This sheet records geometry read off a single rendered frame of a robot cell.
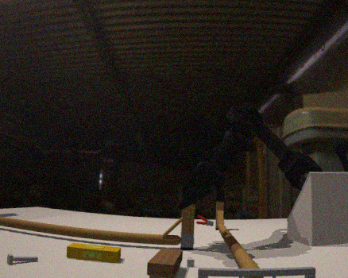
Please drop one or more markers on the brown rectangular block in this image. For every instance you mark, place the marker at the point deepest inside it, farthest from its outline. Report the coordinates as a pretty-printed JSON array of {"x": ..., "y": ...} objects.
[{"x": 165, "y": 264}]

